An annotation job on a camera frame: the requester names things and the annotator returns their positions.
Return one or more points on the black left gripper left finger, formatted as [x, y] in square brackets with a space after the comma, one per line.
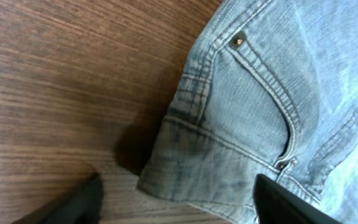
[80, 206]

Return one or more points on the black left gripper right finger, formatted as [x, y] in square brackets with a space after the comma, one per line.
[276, 205]

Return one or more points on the light blue denim shorts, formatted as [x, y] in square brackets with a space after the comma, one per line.
[269, 87]

